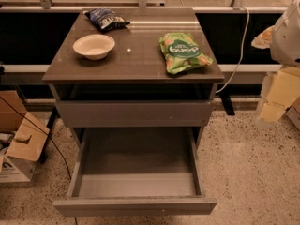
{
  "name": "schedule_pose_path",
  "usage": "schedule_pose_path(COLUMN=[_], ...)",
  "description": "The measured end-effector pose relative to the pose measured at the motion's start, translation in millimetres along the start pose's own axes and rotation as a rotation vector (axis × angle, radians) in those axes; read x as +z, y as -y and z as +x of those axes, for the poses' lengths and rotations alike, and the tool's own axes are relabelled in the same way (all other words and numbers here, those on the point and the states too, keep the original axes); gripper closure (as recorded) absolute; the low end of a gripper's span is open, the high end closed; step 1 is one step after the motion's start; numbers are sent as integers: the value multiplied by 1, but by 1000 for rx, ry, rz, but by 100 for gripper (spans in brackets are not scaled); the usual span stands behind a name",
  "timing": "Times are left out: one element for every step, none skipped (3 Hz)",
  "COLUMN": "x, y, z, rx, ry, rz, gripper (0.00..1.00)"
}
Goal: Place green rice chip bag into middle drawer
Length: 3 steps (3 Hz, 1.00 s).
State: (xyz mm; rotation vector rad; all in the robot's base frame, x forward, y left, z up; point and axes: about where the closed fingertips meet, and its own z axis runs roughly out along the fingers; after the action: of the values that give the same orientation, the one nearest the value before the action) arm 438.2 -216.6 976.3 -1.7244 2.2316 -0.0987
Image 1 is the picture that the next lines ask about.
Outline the dark blue chip bag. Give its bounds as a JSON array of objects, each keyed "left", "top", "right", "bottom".
[{"left": 84, "top": 8, "right": 129, "bottom": 31}]

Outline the white cable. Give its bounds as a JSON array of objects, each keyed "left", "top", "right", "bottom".
[{"left": 215, "top": 5, "right": 251, "bottom": 95}]

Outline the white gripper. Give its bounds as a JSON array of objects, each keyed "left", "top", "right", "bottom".
[{"left": 251, "top": 0, "right": 300, "bottom": 128}]

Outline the grey drawer cabinet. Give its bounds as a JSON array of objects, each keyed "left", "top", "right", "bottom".
[{"left": 43, "top": 7, "right": 223, "bottom": 141}]

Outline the white bowl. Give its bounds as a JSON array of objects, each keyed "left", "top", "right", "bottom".
[{"left": 73, "top": 34, "right": 115, "bottom": 60}]

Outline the open grey drawer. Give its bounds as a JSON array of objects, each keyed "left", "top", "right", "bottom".
[{"left": 53, "top": 127, "right": 217, "bottom": 217}]

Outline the open cardboard box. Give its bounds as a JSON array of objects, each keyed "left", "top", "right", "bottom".
[{"left": 0, "top": 90, "right": 50, "bottom": 183}]

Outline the cardboard box at right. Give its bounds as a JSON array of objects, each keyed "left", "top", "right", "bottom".
[{"left": 287, "top": 97, "right": 300, "bottom": 130}]

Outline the closed grey upper drawer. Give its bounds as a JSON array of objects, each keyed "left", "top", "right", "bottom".
[{"left": 56, "top": 101, "right": 212, "bottom": 128}]

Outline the black cable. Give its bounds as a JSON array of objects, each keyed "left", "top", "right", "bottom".
[{"left": 0, "top": 96, "right": 73, "bottom": 180}]

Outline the green rice chip bag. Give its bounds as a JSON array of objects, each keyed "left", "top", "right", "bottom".
[{"left": 159, "top": 32, "right": 213, "bottom": 75}]

